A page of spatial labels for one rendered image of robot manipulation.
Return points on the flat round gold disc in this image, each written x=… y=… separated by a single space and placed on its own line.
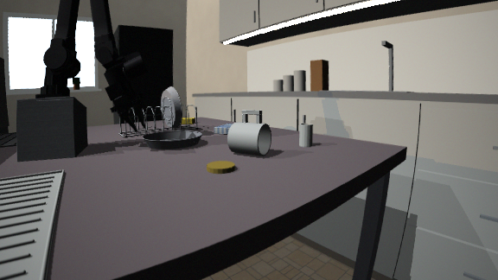
x=220 y=167

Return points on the silver wire dish rack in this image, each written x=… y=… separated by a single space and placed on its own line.
x=187 y=126

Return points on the grey ribbed draining mat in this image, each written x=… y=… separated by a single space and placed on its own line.
x=28 y=209

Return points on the blue checkered towel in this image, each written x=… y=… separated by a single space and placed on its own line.
x=223 y=129

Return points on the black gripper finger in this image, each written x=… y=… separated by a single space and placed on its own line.
x=139 y=111
x=127 y=118

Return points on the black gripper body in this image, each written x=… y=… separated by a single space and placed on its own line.
x=129 y=104

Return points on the grey mug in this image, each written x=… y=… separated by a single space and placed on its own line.
x=249 y=138

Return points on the grey cylinder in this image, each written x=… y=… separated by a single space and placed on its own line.
x=305 y=135

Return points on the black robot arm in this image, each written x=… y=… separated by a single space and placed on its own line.
x=64 y=65

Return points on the yellow sponge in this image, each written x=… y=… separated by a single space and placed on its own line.
x=191 y=120

